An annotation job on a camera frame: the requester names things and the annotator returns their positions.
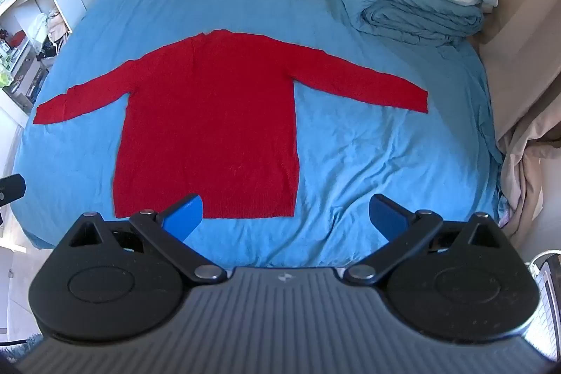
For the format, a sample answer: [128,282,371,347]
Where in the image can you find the white shelf unit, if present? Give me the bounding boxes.
[0,0,74,130]

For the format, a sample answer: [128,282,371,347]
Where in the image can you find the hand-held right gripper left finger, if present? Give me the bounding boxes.
[56,193,229,285]

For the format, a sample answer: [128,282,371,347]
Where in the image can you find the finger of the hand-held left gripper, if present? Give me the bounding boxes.
[0,175,26,206]

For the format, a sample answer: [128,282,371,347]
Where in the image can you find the blue bed sheet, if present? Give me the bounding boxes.
[9,0,505,270]

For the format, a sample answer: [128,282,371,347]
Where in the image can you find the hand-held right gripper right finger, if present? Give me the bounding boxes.
[344,193,512,286]

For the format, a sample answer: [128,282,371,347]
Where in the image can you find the beige cloth bundle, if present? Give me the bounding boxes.
[45,8,72,51]

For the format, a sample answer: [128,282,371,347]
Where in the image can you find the beige curtain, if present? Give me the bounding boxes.
[432,0,561,263]

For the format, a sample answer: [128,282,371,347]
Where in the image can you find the white heater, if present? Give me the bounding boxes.
[527,250,561,359]

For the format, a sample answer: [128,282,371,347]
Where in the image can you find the red knit sweater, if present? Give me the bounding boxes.
[33,29,429,219]

